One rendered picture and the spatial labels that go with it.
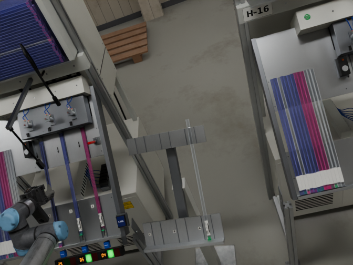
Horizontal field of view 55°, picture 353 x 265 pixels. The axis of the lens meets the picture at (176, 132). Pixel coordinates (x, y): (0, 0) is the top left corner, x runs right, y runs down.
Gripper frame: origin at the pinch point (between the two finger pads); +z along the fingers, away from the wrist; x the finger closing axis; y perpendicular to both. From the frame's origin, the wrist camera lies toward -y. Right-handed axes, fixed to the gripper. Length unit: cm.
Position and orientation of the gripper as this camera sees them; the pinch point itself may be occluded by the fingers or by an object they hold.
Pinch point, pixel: (50, 193)
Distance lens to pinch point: 175.0
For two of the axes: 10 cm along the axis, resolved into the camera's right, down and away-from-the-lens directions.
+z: 1.0, -1.9, 9.8
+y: -2.6, -9.5, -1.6
